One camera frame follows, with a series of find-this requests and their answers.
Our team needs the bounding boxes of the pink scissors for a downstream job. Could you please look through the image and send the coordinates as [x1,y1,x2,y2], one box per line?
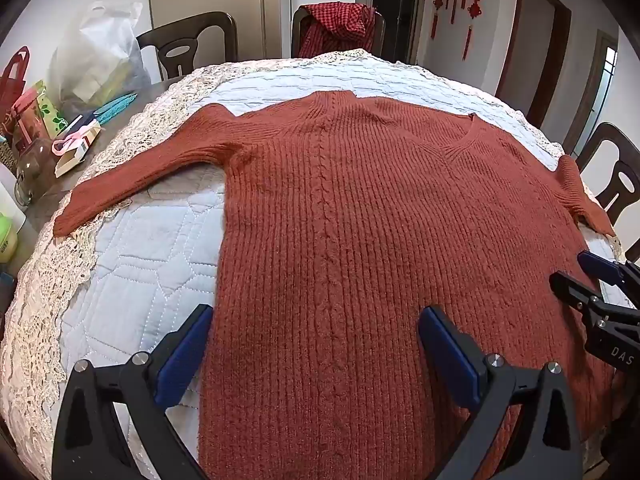
[52,120,101,156]

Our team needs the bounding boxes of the dark wooden chair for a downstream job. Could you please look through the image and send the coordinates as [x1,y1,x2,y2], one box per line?
[136,11,239,82]
[291,4,387,58]
[575,122,640,221]

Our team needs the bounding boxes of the green leaf print box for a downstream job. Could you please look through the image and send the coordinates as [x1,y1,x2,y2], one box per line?
[32,80,68,136]

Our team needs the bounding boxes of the white carton box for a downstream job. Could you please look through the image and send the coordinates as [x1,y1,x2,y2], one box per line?
[54,127,103,178]

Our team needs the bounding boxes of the brown framed door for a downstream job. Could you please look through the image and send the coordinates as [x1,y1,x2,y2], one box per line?
[495,0,572,131]

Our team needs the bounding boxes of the rust red knit sweater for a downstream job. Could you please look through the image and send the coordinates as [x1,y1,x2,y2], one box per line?
[52,89,621,480]

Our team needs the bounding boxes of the white plastic bag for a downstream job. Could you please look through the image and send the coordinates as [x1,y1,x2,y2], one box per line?
[49,1,151,111]

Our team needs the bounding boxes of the glass jar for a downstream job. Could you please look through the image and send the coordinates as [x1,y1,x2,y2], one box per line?
[14,137,58,206]

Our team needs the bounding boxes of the pink gift box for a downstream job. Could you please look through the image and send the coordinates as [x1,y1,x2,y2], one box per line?
[10,87,51,156]

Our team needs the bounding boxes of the red checked garment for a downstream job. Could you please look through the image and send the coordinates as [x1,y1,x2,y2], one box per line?
[299,2,377,58]

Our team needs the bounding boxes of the dark doorway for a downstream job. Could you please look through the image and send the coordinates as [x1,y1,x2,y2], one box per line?
[372,0,423,63]

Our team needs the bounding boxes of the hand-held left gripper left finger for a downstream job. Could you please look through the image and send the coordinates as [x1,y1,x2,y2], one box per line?
[51,304,216,480]

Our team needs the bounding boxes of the grey quilted lace-trimmed blanket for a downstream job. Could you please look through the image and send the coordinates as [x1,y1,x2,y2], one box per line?
[0,47,626,480]

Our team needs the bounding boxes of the grey framed glass door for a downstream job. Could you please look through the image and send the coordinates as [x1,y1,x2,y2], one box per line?
[562,30,620,156]

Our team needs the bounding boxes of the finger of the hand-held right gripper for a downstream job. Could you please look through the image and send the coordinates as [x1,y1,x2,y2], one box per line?
[549,270,609,314]
[577,251,640,294]

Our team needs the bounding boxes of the dark blue white box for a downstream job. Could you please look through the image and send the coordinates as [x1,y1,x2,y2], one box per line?
[65,112,98,133]

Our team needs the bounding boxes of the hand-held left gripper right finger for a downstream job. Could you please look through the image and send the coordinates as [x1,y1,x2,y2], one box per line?
[418,305,585,480]

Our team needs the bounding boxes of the red gift bag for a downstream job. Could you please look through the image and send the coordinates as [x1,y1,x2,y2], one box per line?
[0,46,31,136]

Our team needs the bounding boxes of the green lidded container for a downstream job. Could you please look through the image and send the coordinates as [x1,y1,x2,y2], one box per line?
[0,212,21,263]

